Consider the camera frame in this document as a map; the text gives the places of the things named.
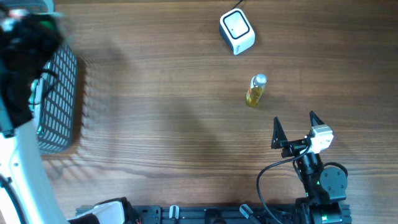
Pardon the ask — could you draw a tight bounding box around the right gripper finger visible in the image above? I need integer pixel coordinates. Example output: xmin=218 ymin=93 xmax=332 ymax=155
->
xmin=309 ymin=111 xmax=325 ymax=127
xmin=271 ymin=117 xmax=288 ymax=149

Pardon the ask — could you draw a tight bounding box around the yellow oil bottle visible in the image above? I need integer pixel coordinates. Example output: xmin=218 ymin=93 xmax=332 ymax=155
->
xmin=246 ymin=73 xmax=267 ymax=107

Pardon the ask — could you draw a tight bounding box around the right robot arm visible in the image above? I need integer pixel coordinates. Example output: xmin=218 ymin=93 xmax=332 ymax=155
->
xmin=271 ymin=111 xmax=352 ymax=224

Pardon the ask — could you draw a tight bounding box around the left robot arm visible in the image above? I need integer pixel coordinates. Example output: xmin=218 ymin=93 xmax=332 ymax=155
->
xmin=1 ymin=4 xmax=142 ymax=223

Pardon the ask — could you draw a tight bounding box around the white barcode scanner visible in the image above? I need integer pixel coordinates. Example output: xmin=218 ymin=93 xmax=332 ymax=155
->
xmin=219 ymin=8 xmax=256 ymax=55

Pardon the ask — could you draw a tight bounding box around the grey plastic mesh basket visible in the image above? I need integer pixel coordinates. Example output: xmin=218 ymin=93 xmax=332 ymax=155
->
xmin=0 ymin=0 xmax=78 ymax=156

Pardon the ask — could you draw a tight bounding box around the black right camera cable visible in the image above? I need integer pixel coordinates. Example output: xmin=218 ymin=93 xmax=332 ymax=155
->
xmin=256 ymin=144 xmax=312 ymax=224

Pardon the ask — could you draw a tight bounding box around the black camera cable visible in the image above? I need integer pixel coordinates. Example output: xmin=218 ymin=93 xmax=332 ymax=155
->
xmin=256 ymin=144 xmax=312 ymax=224
xmin=0 ymin=174 xmax=25 ymax=224

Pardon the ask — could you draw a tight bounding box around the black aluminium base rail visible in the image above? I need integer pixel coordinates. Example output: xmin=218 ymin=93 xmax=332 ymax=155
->
xmin=74 ymin=203 xmax=352 ymax=224

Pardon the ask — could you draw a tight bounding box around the black left camera cable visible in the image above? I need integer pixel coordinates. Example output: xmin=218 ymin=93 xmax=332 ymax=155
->
xmin=0 ymin=174 xmax=25 ymax=224

